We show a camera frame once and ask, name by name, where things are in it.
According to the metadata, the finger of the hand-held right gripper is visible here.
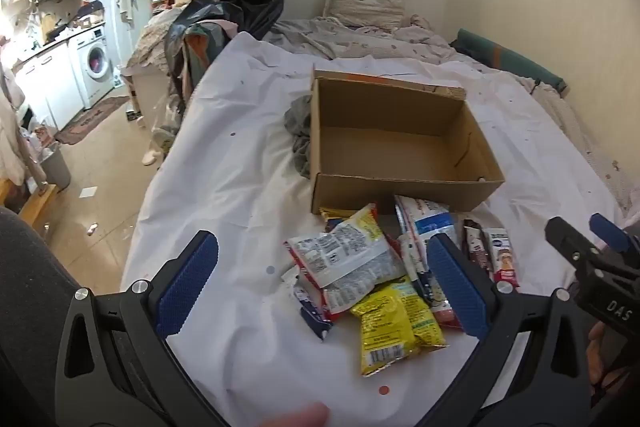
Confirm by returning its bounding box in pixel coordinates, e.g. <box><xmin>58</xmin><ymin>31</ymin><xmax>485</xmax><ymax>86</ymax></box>
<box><xmin>589</xmin><ymin>212</ymin><xmax>633</xmax><ymax>254</ymax></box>
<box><xmin>544</xmin><ymin>216</ymin><xmax>603</xmax><ymax>273</ymax></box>

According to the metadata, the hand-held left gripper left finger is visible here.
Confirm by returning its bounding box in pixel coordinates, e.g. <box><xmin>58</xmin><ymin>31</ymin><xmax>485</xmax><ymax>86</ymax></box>
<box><xmin>55</xmin><ymin>229</ymin><xmax>231</xmax><ymax>427</ymax></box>

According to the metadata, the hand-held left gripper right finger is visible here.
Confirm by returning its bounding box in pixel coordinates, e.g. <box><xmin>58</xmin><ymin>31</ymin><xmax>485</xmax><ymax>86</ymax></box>
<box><xmin>426</xmin><ymin>233</ymin><xmax>593</xmax><ymax>427</ymax></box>

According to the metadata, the brown chocolate bar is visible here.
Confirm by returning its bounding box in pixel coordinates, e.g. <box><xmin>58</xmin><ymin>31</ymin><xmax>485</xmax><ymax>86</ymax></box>
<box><xmin>462</xmin><ymin>219</ymin><xmax>494</xmax><ymax>274</ymax></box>

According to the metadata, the white red snack bar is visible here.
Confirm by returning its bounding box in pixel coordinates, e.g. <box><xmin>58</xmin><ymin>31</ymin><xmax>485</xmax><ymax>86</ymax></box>
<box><xmin>484</xmin><ymin>228</ymin><xmax>522</xmax><ymax>291</ymax></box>

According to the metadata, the yellow snack packet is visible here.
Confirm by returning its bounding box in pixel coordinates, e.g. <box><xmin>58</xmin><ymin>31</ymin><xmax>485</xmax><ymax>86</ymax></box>
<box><xmin>395</xmin><ymin>279</ymin><xmax>449</xmax><ymax>350</ymax></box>
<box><xmin>350</xmin><ymin>291</ymin><xmax>422</xmax><ymax>378</ymax></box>

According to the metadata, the white label snack packet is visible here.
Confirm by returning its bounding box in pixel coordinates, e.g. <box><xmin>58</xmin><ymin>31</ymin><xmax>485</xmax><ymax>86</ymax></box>
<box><xmin>284</xmin><ymin>203</ymin><xmax>397</xmax><ymax>289</ymax></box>

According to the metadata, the brown cardboard box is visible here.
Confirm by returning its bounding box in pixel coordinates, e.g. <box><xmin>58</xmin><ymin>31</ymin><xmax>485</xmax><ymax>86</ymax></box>
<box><xmin>310</xmin><ymin>68</ymin><xmax>506</xmax><ymax>215</ymax></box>

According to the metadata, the person's right hand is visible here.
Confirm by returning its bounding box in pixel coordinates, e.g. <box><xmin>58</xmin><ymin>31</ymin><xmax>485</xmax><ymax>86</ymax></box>
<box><xmin>587</xmin><ymin>321</ymin><xmax>633</xmax><ymax>400</ymax></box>

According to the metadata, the person's left hand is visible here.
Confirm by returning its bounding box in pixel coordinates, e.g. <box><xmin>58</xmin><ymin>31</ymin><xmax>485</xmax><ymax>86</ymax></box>
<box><xmin>264</xmin><ymin>402</ymin><xmax>331</xmax><ymax>427</ymax></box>

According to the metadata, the small yellow striped packet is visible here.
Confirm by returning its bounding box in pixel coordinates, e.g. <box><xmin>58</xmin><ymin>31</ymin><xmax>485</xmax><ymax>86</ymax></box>
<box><xmin>320</xmin><ymin>206</ymin><xmax>353</xmax><ymax>234</ymax></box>

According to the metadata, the person's left leg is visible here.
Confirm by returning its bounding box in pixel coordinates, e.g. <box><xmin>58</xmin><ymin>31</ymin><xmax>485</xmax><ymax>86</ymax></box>
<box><xmin>0</xmin><ymin>207</ymin><xmax>128</xmax><ymax>427</ymax></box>

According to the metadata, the wooden bench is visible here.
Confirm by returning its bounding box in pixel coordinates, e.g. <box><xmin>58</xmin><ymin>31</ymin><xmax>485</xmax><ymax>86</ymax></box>
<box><xmin>0</xmin><ymin>179</ymin><xmax>59</xmax><ymax>235</ymax></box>

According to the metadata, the grey waste bin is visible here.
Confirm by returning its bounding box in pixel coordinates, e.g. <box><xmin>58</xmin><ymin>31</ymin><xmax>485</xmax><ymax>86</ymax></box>
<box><xmin>34</xmin><ymin>142</ymin><xmax>72</xmax><ymax>194</ymax></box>

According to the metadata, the green cushion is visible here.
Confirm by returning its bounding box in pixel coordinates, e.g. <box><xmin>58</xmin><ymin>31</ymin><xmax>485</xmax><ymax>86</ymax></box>
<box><xmin>450</xmin><ymin>28</ymin><xmax>569</xmax><ymax>96</ymax></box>

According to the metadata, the grey cloth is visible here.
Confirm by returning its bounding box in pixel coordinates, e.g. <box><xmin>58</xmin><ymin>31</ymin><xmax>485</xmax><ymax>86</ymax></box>
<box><xmin>284</xmin><ymin>95</ymin><xmax>317</xmax><ymax>180</ymax></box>

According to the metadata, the brown floor rug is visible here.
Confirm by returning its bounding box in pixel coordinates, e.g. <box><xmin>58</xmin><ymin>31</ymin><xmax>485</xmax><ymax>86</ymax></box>
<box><xmin>54</xmin><ymin>95</ymin><xmax>132</xmax><ymax>146</ymax></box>

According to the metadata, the white washing machine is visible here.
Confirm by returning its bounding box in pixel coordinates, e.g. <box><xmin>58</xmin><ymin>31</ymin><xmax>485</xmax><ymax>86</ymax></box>
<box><xmin>67</xmin><ymin>26</ymin><xmax>117</xmax><ymax>110</ymax></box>

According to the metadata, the white kitchen cabinet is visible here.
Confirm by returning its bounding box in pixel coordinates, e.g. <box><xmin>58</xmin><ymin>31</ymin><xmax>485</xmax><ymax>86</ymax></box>
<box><xmin>14</xmin><ymin>42</ymin><xmax>85</xmax><ymax>131</ymax></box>

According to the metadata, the patterned duvet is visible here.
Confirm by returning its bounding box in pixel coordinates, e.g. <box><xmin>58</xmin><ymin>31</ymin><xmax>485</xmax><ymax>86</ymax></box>
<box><xmin>257</xmin><ymin>13</ymin><xmax>506</xmax><ymax>74</ymax></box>

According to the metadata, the patterned pillow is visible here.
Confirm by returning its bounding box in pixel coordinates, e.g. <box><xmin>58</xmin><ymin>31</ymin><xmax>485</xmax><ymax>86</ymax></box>
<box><xmin>322</xmin><ymin>0</ymin><xmax>409</xmax><ymax>32</ymax></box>

